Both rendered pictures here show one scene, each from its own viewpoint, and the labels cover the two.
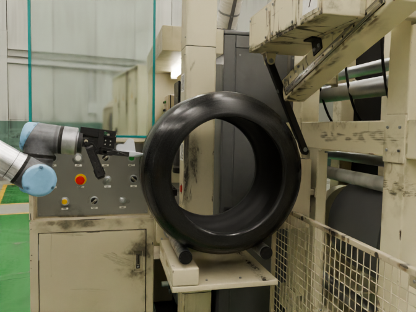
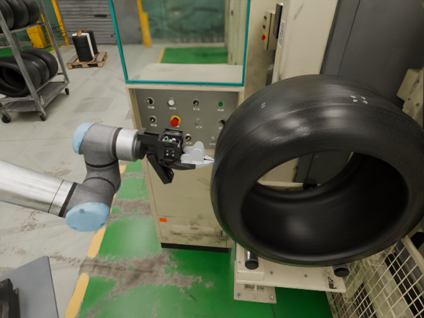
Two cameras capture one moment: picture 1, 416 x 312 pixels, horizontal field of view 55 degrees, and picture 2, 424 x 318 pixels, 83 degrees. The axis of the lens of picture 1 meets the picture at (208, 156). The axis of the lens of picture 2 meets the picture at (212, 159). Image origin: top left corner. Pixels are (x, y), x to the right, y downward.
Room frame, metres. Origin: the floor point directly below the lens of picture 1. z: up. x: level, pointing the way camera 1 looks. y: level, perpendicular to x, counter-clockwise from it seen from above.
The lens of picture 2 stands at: (0.83, 0.05, 1.63)
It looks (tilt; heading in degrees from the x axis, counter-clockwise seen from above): 35 degrees down; 19
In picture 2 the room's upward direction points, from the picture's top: straight up
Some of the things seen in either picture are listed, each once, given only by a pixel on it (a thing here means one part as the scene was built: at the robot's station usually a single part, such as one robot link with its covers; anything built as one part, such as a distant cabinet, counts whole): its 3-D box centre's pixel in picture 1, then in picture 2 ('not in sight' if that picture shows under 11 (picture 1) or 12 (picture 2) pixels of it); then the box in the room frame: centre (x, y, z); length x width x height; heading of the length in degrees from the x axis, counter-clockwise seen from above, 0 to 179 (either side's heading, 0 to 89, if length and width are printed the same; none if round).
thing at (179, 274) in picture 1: (177, 259); (248, 233); (1.45, 0.11, 0.83); 0.36 x 0.09 x 0.06; 13
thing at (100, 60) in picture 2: not in sight; (85, 47); (6.24, 5.36, 0.38); 1.20 x 0.80 x 0.76; 32
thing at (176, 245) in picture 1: (177, 242); (249, 223); (1.45, 0.11, 0.90); 0.35 x 0.05 x 0.05; 13
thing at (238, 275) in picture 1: (213, 267); (282, 241); (1.48, -0.03, 0.80); 0.37 x 0.36 x 0.02; 103
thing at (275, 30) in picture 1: (310, 18); not in sight; (1.43, -0.35, 1.71); 0.61 x 0.25 x 0.15; 13
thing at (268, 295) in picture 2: not in sight; (253, 279); (1.73, 0.05, 0.02); 0.27 x 0.27 x 0.04; 13
